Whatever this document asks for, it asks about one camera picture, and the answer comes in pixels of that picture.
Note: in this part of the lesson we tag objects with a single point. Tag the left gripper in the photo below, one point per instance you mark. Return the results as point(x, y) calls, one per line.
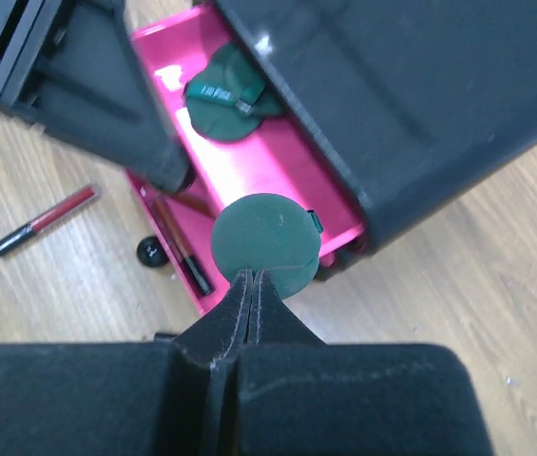
point(71, 67)

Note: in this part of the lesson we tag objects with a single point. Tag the pink drawer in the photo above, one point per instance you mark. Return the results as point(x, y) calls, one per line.
point(273, 159)
point(183, 226)

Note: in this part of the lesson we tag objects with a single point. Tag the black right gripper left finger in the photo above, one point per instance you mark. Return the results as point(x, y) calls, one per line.
point(149, 398)

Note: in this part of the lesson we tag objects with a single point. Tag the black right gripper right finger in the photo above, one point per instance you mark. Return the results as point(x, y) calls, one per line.
point(378, 399)

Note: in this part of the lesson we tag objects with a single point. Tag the green round compact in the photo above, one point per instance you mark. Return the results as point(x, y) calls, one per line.
point(272, 233)
point(229, 99)

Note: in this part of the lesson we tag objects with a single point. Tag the red lip gloss tube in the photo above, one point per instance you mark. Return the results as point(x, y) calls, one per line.
point(54, 214)
point(192, 202)

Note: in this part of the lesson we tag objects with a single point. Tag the red lip gloss tube front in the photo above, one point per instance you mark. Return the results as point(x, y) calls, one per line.
point(54, 214)

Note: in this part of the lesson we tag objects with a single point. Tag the black drawer organizer box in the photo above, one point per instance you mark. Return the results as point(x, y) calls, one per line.
point(411, 103)

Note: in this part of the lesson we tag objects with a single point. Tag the pink bottom drawer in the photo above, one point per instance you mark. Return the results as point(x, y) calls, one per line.
point(183, 226)

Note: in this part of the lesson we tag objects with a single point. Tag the thin red lip liner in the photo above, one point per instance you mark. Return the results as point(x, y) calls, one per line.
point(185, 252)

